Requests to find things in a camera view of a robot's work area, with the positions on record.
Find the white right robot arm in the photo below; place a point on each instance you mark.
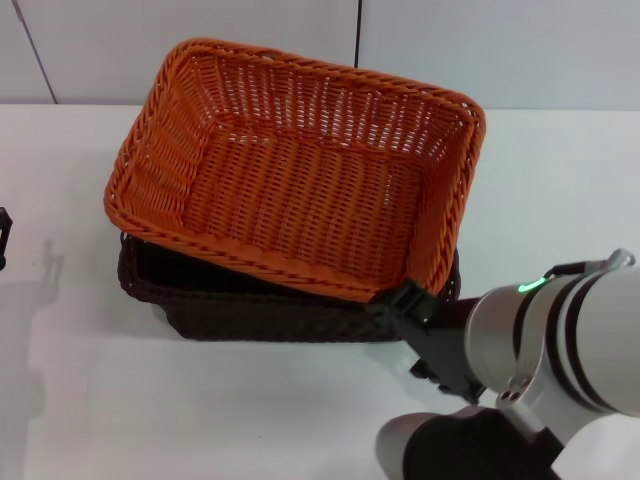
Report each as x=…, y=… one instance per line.
x=565, y=345

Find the dark brown woven basket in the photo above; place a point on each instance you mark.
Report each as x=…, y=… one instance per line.
x=250, y=315

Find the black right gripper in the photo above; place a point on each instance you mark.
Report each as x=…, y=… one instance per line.
x=440, y=355

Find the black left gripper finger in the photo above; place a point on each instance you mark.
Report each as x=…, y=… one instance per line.
x=5, y=235

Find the orange woven basket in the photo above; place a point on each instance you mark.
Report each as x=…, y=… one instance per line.
x=310, y=185

